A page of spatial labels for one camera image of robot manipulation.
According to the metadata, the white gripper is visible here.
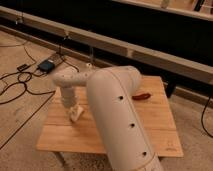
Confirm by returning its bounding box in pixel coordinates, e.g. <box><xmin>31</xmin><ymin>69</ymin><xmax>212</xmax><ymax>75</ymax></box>
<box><xmin>61</xmin><ymin>87</ymin><xmax>84</xmax><ymax>122</ymax></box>

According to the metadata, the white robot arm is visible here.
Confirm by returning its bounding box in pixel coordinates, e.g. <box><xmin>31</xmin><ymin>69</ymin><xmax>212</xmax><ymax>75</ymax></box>
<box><xmin>53</xmin><ymin>66</ymin><xmax>164</xmax><ymax>171</ymax></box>

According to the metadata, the wooden table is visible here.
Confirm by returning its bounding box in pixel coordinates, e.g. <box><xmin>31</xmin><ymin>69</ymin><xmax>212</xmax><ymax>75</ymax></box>
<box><xmin>37</xmin><ymin>76</ymin><xmax>183</xmax><ymax>157</ymax></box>

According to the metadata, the blue power box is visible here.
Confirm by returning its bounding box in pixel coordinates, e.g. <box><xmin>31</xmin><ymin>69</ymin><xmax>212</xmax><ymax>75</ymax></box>
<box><xmin>38</xmin><ymin>60</ymin><xmax>55</xmax><ymax>73</ymax></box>

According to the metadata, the small black adapter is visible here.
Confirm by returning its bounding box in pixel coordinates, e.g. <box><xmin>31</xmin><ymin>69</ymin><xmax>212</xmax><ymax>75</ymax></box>
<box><xmin>17</xmin><ymin>64</ymin><xmax>30</xmax><ymax>72</ymax></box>

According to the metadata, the red sausage toy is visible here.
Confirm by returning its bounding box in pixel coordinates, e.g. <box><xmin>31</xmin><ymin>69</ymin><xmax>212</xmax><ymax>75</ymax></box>
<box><xmin>132</xmin><ymin>93</ymin><xmax>151</xmax><ymax>100</ymax></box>

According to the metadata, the long wooden shelf rail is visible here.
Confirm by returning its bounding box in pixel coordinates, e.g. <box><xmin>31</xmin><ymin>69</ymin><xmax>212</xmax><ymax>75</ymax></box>
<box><xmin>0</xmin><ymin>6</ymin><xmax>213</xmax><ymax>85</ymax></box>

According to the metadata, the black cable at right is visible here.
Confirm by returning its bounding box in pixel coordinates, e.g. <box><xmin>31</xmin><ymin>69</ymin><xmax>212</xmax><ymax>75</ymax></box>
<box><xmin>200</xmin><ymin>94</ymin><xmax>213</xmax><ymax>139</ymax></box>

